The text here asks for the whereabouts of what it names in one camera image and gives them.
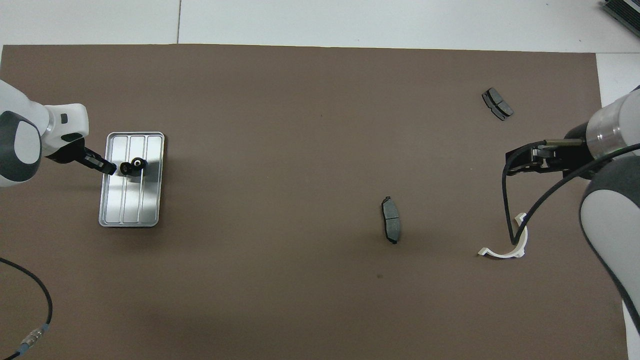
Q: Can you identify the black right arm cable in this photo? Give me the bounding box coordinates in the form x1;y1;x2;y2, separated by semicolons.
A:
501;140;640;246

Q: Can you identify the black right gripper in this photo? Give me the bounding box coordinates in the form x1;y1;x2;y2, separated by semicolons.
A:
506;124;593;178

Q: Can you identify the long dark brake pad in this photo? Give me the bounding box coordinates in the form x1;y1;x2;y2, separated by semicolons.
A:
381;196;402;245

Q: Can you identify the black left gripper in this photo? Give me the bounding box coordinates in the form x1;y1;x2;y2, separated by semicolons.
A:
50;138;117;176

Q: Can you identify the dark ribbed metal profile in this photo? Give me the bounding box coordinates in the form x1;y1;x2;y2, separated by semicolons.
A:
601;0;640;32

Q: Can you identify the silver ribbed metal tray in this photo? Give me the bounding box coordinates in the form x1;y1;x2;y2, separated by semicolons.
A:
98;131;165;228

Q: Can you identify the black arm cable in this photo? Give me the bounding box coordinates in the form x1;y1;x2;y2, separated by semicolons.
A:
501;140;640;246
0;256;54;360

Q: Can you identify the white curved plastic bracket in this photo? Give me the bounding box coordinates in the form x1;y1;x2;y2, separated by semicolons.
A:
477;212;529;260

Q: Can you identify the short dark brake pad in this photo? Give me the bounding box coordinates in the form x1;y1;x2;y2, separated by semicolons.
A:
481;87;514;122

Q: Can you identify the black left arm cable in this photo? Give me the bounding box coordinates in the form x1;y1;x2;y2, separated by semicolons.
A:
0;256;54;360

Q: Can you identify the brown table mat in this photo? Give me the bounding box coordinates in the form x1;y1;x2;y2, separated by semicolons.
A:
0;44;630;360

